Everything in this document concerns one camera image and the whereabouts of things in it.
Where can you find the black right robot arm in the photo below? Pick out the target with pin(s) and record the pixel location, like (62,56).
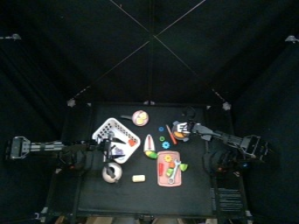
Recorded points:
(234,140)

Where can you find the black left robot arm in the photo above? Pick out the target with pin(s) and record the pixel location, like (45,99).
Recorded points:
(39,146)

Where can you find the small blue gear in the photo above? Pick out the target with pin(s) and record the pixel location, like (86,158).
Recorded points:
(161,128)

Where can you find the small green gear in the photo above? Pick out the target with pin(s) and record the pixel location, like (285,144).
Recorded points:
(162,138)

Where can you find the large blue gear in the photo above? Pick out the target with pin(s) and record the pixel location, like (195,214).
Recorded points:
(166,144)

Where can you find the yellow gear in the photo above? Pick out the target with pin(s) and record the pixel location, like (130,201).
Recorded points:
(167,158)

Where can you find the purple toy piece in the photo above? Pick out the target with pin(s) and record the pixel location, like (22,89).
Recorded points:
(119,151)

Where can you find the dark bowl with orange inside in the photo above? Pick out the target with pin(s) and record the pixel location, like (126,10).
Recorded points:
(179,135)

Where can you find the red orange toy screwdriver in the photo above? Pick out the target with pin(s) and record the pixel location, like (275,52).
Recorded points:
(171,134)

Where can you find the red toy strawberry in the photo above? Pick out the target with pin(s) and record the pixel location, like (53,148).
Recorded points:
(133,142)

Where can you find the white plastic basket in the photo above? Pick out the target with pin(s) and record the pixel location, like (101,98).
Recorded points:
(117,128)

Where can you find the white red toy surfboard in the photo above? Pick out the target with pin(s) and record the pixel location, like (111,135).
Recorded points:
(149,143)

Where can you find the yellow green toy corn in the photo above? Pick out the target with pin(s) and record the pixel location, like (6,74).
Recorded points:
(151,154)

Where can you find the pink toy pan with egg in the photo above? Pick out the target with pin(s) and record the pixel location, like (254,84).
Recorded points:
(141,118)

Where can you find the cream toy butter block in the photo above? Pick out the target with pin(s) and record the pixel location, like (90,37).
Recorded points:
(138,178)

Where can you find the orange toy piece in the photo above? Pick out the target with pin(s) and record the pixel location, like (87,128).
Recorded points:
(171,164)

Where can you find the green toy vegetable slice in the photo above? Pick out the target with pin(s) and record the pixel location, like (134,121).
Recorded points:
(183,167)
(170,172)

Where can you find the red toy stick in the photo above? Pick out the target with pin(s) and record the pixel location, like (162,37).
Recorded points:
(161,169)

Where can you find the silver toy wrench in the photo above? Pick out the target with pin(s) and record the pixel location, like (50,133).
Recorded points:
(174,173)

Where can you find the pink plastic tray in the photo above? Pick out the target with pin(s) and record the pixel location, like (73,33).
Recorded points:
(163,180)

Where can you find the white printed label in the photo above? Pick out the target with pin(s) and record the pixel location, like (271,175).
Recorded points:
(230,199)

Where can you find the silver frame corner bracket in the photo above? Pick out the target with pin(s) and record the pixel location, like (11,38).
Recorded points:
(291,38)
(149,102)
(226,106)
(15,36)
(71,102)

